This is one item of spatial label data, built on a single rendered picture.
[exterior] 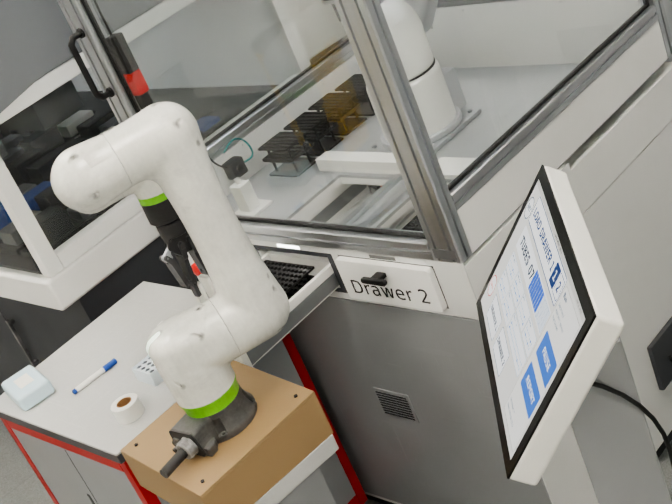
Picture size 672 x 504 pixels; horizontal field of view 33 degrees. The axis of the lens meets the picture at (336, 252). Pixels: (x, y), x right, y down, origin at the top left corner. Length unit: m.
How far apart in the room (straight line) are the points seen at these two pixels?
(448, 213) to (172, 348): 0.62
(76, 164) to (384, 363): 1.05
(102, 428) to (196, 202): 0.84
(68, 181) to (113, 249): 1.36
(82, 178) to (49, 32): 1.28
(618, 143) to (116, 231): 1.48
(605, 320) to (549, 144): 1.01
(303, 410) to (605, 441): 0.64
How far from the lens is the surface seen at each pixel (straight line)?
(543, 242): 1.94
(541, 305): 1.86
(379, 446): 3.10
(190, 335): 2.23
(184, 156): 2.10
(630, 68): 2.88
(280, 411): 2.32
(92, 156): 2.08
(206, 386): 2.27
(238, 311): 2.24
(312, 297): 2.67
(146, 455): 2.42
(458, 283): 2.44
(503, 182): 2.48
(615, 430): 1.99
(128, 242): 3.46
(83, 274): 3.39
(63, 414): 2.95
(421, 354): 2.69
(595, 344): 1.67
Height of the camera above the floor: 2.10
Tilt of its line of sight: 26 degrees down
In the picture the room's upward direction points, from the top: 23 degrees counter-clockwise
